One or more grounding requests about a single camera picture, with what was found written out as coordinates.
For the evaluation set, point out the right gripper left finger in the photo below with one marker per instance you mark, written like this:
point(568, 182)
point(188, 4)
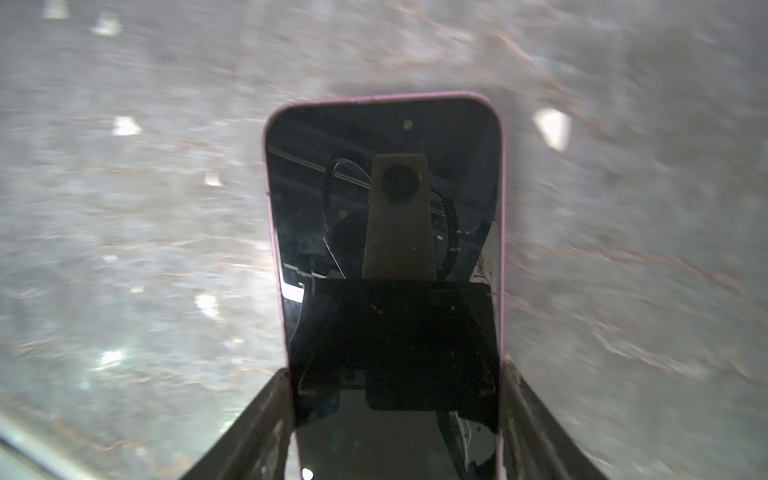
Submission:
point(255, 446)

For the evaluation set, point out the black phone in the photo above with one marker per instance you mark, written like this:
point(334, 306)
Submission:
point(385, 215)

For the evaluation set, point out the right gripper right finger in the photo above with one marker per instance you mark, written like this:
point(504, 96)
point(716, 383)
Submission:
point(535, 445)

